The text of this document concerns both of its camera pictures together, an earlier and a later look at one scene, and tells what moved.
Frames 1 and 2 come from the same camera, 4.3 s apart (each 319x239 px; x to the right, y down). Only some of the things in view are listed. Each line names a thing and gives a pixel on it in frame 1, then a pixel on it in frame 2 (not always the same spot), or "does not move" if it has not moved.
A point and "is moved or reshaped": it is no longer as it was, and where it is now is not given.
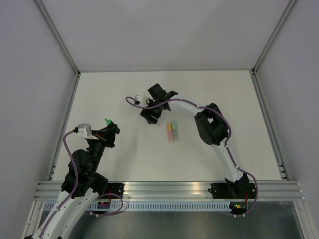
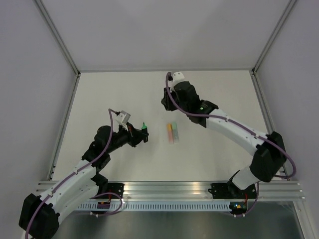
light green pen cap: [174, 125] does not move
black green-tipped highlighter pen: [109, 123] is moved or reshaped
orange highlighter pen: [170, 137] does not move
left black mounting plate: [116, 188] does not move
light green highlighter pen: [176, 137] does not move
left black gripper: [106, 135] → [135, 136]
